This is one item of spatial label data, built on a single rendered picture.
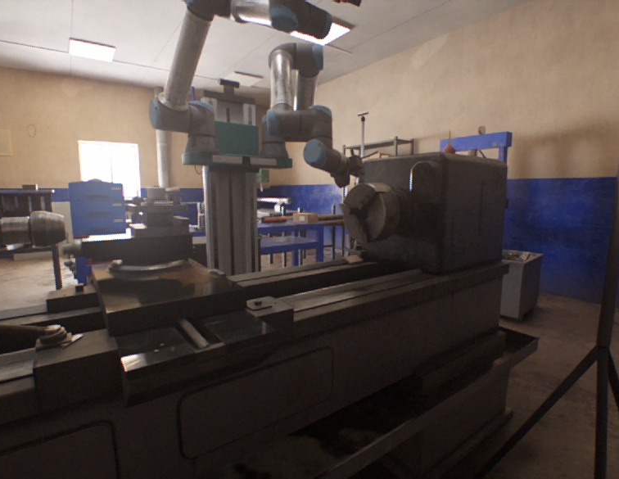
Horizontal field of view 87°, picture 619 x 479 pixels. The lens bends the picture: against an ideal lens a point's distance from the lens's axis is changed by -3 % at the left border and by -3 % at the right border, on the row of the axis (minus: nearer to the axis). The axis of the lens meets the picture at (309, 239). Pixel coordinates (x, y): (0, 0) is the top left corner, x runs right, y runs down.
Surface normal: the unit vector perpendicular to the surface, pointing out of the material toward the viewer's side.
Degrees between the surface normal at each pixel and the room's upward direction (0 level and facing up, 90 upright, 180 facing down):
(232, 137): 90
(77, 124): 90
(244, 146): 90
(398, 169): 90
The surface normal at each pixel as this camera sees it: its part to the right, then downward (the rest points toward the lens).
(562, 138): -0.81, 0.08
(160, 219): 0.56, 0.11
